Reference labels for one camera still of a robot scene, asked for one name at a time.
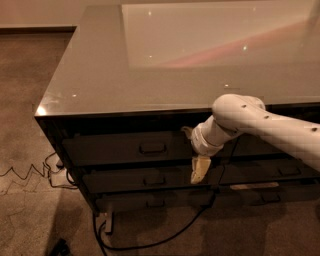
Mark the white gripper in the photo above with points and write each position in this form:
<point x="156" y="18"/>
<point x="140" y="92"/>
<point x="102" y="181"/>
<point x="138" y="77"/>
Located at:
<point x="202" y="143"/>

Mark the drawer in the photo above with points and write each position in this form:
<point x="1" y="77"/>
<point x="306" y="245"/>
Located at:
<point x="266" y="171"/>
<point x="85" y="150"/>
<point x="122" y="180"/>
<point x="248" y="145"/>
<point x="155" y="199"/>

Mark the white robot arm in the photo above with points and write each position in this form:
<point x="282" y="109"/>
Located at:
<point x="233" y="115"/>

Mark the dark grey drawer cabinet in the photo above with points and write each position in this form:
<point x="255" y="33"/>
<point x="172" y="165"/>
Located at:
<point x="159" y="67"/>

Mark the dark object on floor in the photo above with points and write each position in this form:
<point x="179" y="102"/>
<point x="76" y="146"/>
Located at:
<point x="60" y="249"/>

